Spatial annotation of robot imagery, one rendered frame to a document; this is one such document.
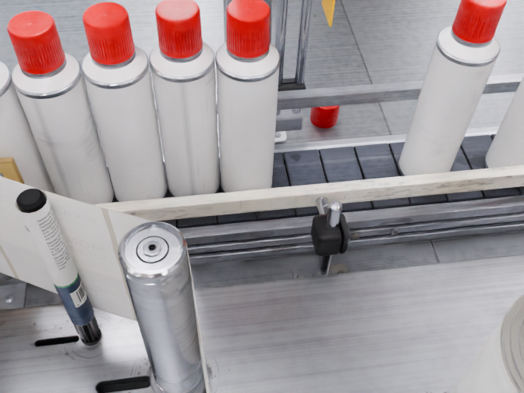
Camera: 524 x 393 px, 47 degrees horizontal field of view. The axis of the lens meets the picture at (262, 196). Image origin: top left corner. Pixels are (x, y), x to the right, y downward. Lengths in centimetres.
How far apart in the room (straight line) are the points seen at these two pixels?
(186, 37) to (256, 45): 5
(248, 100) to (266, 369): 22
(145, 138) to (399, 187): 24
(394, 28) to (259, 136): 43
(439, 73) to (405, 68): 31
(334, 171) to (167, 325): 30
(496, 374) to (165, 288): 18
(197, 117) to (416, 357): 27
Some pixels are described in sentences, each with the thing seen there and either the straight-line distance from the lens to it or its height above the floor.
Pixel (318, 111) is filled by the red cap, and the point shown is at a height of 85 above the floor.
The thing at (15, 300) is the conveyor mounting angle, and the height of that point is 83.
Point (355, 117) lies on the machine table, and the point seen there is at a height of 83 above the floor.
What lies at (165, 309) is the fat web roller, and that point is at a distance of 36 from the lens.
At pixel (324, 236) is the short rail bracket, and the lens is 52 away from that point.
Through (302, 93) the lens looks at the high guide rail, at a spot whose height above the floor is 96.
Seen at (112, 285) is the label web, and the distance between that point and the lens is 45.
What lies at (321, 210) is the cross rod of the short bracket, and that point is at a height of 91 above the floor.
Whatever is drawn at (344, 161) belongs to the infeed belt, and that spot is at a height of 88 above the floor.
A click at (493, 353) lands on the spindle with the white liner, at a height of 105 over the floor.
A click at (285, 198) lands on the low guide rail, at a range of 56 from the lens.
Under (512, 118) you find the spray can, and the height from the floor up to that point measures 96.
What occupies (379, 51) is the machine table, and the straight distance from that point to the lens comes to 86.
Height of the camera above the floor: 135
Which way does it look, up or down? 52 degrees down
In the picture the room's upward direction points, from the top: 3 degrees clockwise
